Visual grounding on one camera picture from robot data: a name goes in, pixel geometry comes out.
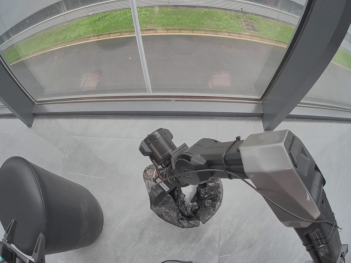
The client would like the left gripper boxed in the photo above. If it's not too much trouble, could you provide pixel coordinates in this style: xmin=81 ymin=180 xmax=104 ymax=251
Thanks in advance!
xmin=0 ymin=219 xmax=46 ymax=263

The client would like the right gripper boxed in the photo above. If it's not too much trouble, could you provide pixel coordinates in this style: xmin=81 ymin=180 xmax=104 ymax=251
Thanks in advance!
xmin=154 ymin=174 xmax=190 ymax=200

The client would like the clear printed wrapper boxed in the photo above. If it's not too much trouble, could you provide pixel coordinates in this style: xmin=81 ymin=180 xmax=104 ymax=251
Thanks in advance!
xmin=182 ymin=185 xmax=200 ymax=203

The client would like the black plastic bag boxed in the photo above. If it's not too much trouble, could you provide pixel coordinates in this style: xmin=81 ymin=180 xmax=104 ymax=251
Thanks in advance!
xmin=143 ymin=163 xmax=224 ymax=228

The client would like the dark grey round chair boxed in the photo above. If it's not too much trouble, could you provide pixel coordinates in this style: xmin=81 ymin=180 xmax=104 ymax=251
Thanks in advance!
xmin=0 ymin=156 xmax=104 ymax=255

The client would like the window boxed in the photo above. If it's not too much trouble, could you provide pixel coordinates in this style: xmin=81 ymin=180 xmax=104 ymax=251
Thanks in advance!
xmin=0 ymin=0 xmax=351 ymax=132

